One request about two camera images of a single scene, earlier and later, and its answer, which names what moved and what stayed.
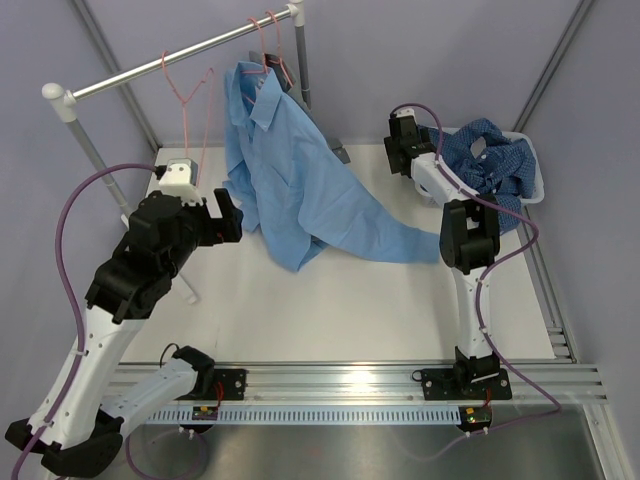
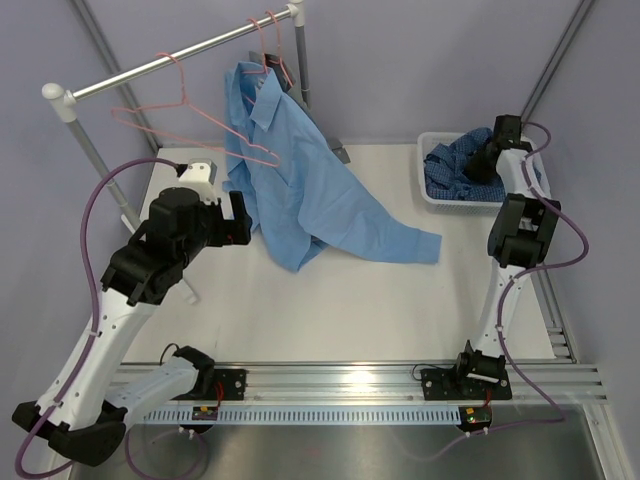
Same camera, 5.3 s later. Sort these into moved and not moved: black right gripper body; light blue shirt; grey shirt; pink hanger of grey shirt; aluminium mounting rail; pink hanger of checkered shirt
Moved: black right gripper body; pink hanger of checkered shirt
Not moved: aluminium mounting rail; grey shirt; pink hanger of grey shirt; light blue shirt
